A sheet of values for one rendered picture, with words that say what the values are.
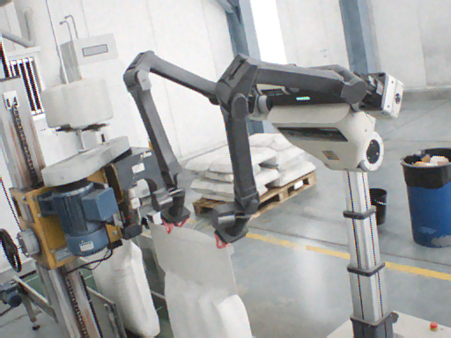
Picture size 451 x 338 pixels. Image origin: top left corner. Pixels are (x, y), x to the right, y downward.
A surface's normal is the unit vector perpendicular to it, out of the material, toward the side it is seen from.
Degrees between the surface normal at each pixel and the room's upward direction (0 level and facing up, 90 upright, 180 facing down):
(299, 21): 90
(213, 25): 90
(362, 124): 90
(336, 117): 40
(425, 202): 93
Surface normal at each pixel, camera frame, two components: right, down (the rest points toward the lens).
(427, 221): -0.59, 0.36
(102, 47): 0.66, 0.05
